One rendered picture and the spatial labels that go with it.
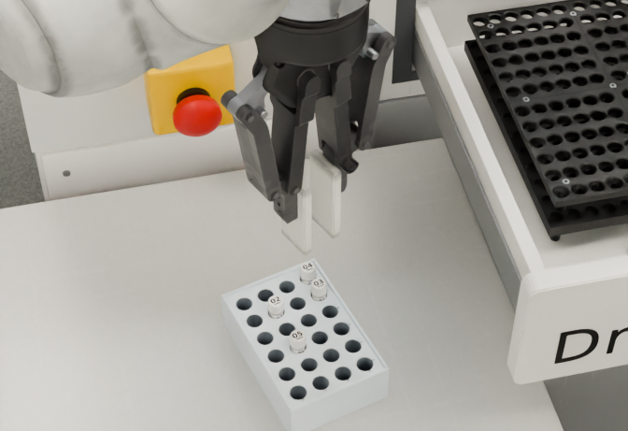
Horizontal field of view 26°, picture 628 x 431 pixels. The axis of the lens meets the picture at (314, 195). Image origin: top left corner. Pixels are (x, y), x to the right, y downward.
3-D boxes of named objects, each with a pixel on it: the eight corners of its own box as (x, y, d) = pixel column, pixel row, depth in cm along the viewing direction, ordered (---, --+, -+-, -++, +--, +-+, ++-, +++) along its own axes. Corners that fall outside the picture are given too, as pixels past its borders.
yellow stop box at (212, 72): (239, 130, 115) (235, 65, 110) (154, 143, 114) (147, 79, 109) (228, 90, 118) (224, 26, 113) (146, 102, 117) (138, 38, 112)
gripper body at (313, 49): (292, 42, 81) (293, 150, 88) (401, -13, 85) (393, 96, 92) (220, -21, 85) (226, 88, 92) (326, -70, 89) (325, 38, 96)
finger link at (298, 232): (312, 188, 96) (304, 193, 96) (312, 251, 101) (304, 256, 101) (287, 164, 98) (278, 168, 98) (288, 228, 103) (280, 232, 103)
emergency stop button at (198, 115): (224, 137, 112) (221, 102, 109) (176, 145, 111) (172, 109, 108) (218, 113, 114) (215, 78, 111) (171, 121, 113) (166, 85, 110)
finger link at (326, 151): (322, 136, 97) (355, 119, 99) (321, 185, 101) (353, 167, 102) (335, 149, 96) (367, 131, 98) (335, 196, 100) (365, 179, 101)
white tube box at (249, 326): (387, 396, 106) (390, 368, 103) (291, 439, 103) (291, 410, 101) (314, 287, 113) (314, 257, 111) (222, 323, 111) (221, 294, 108)
